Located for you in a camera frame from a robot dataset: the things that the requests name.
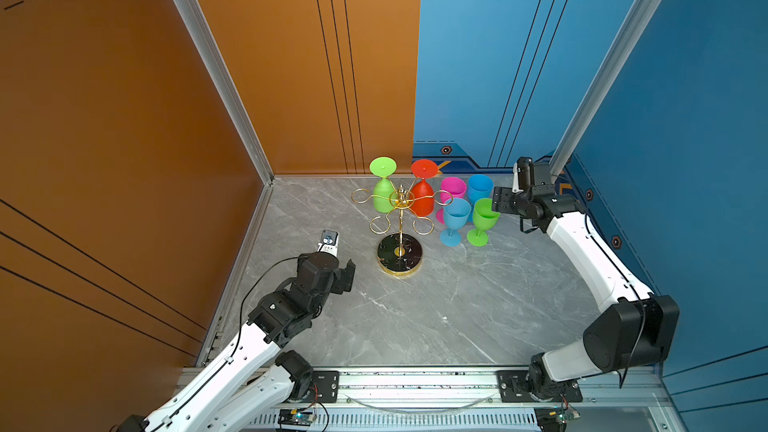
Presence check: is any right green circuit board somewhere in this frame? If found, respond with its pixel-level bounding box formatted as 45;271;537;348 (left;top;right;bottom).
534;408;581;432

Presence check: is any green wine glass back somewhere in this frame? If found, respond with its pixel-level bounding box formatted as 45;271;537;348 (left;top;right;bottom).
369;156;397;214

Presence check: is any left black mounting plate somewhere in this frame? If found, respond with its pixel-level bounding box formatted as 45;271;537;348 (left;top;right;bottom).
288;370;340;404

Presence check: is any left green circuit board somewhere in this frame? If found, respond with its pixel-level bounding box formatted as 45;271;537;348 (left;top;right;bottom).
276;409;316;431

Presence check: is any black mounting plate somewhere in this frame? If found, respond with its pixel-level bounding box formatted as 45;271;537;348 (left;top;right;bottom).
288;370;340;404
496;369;584;403

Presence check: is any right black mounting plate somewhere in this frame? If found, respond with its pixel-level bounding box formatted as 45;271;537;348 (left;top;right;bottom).
496;369;584;403

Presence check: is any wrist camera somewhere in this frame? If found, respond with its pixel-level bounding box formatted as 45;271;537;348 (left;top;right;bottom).
317;229;339;257
514;157;535;193

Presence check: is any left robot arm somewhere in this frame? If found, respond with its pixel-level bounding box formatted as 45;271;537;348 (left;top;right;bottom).
117;251;356;431

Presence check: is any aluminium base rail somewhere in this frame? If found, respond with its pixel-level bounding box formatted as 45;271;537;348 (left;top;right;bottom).
239;366;686;431

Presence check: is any pink wine glass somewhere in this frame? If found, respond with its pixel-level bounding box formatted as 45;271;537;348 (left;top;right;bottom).
436;177;467;224

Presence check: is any blue wine glass front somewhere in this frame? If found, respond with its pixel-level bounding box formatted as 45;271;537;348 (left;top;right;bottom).
440;198;472;247

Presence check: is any gold wine glass rack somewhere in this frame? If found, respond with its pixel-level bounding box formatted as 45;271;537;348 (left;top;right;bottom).
350;185;454;278

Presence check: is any red wine glass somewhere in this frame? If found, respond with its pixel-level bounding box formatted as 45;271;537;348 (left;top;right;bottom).
410;159;438;217

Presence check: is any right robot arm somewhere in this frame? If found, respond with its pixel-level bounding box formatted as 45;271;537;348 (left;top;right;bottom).
492;186;680;401

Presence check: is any green circuit board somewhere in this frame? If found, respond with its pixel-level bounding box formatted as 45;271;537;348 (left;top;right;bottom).
534;408;581;432
276;409;316;431

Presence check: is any blue wine glass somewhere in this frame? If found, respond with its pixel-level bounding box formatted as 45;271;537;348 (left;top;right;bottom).
440;198;472;247
466;174;494;205

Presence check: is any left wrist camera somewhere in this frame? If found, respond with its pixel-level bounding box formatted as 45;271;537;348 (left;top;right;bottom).
317;229;339;257

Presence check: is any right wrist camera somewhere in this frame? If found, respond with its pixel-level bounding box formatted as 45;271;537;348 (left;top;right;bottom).
514;157;535;193

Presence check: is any green wine glass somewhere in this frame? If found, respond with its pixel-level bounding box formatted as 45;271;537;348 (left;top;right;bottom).
467;198;501;247
369;156;397;214

